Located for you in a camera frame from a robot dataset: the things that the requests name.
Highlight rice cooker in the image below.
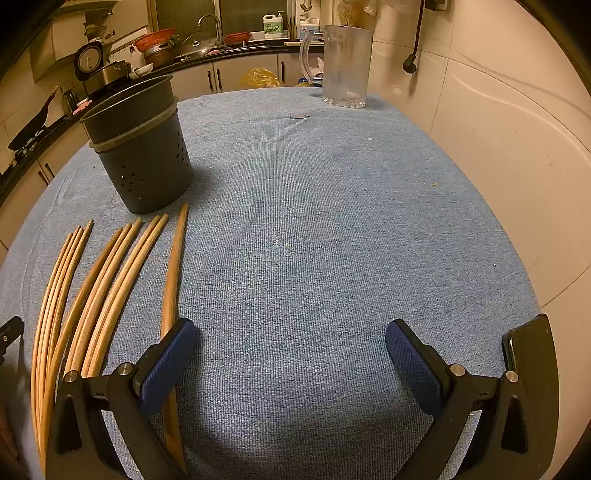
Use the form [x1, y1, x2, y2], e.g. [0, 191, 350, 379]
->
[74, 41, 132, 95]

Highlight hanging clear plastic bags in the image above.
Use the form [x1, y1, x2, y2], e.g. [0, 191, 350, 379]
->
[336, 0, 384, 26]

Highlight kitchen window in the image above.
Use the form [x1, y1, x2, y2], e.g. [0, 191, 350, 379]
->
[154, 0, 296, 40]

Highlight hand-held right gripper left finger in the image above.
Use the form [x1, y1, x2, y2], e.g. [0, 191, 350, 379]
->
[46, 318, 199, 480]

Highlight clear plastic mug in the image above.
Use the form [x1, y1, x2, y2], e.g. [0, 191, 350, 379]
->
[299, 25, 374, 109]

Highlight bunch of wooden chopsticks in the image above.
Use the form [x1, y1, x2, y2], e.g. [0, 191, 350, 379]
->
[31, 203, 191, 474]

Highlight yellow plastic bag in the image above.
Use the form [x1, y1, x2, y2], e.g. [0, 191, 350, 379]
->
[238, 68, 281, 88]

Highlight metal kitchen faucet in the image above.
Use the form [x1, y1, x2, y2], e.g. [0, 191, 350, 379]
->
[198, 15, 223, 47]

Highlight glass pot lid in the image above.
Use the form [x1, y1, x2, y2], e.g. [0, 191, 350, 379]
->
[177, 34, 218, 60]

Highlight black kitchen countertop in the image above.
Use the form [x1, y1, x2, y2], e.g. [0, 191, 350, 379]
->
[0, 39, 324, 208]

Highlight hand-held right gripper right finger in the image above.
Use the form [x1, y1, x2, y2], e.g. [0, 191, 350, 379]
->
[385, 318, 550, 480]

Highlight black power plug cable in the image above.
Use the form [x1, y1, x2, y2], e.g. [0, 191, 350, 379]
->
[403, 0, 428, 75]

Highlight dark grey utensil holder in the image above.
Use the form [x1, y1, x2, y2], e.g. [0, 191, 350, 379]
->
[79, 74, 194, 214]

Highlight blue table cloth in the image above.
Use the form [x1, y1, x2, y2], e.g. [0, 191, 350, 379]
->
[0, 87, 541, 480]

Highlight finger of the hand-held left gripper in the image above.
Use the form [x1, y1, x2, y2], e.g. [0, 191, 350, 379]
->
[0, 316, 25, 366]

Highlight red plastic basin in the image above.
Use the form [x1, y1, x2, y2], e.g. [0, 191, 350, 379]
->
[134, 28, 177, 52]

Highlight brown cooking pot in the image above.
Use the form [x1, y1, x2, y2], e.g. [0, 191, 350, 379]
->
[143, 46, 176, 69]

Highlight black frying pan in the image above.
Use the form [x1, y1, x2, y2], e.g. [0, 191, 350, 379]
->
[8, 85, 61, 152]

